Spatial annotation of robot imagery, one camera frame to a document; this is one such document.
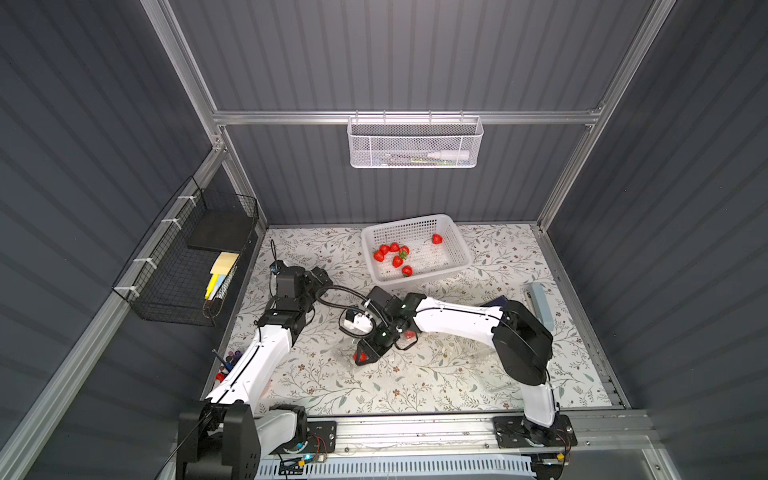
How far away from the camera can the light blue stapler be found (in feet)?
3.04

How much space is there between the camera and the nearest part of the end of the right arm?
640 mm

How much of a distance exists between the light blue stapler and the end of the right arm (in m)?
0.49
